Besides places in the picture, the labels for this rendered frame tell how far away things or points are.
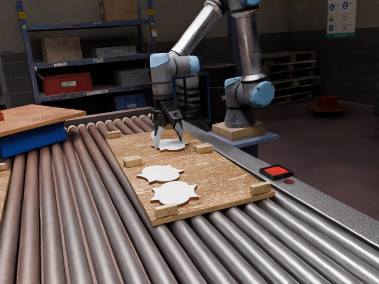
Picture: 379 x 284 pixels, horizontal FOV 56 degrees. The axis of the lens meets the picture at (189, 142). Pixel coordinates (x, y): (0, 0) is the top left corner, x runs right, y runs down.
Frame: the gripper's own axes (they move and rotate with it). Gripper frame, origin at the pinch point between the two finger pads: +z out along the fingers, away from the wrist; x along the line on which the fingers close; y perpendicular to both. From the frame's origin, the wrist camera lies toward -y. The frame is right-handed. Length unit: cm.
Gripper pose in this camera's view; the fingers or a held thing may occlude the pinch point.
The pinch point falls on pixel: (170, 145)
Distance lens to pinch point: 141.4
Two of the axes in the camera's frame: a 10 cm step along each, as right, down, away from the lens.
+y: -5.4, -2.1, 8.1
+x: -8.4, 2.1, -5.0
